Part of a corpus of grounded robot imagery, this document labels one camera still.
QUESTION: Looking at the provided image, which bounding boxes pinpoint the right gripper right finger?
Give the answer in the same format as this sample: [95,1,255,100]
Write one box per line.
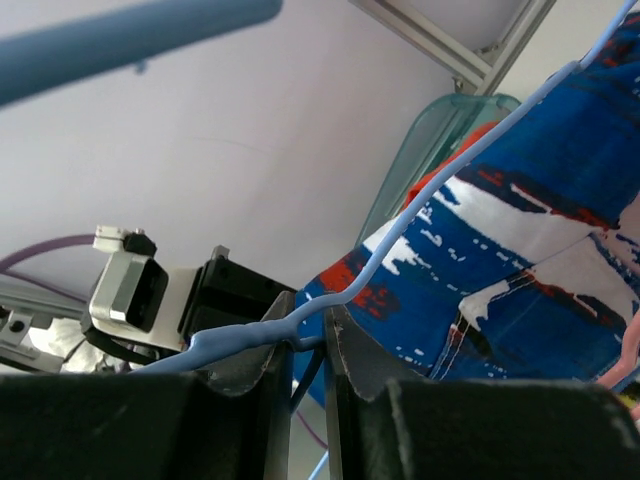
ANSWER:
[324,307,639,479]

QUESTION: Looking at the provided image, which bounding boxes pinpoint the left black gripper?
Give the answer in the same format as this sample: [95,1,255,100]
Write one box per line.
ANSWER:
[177,245,294,347]

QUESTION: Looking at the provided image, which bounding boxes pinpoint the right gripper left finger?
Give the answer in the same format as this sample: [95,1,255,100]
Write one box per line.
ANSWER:
[0,289,297,480]

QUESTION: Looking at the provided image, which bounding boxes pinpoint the blue patterned trousers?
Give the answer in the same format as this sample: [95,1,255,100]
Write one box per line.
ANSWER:
[294,12,640,401]

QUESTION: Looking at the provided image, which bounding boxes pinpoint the pink hanger with blue trousers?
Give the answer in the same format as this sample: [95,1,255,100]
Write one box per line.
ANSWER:
[596,312,639,389]

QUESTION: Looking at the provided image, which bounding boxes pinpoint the empty blue hanger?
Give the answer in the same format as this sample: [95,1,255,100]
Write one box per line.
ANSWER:
[1,1,283,106]

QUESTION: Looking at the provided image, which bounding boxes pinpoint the teal plastic basket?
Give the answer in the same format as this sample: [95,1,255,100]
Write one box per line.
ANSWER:
[356,93,520,244]

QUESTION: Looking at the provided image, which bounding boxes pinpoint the red white garment in basket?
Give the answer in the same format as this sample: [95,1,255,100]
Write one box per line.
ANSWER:
[402,122,506,221]

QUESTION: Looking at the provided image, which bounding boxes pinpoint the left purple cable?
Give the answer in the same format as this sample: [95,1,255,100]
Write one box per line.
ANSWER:
[0,234,96,301]

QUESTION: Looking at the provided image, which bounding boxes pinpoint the left aluminium frame strut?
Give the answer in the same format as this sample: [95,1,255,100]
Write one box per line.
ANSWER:
[353,1,555,95]

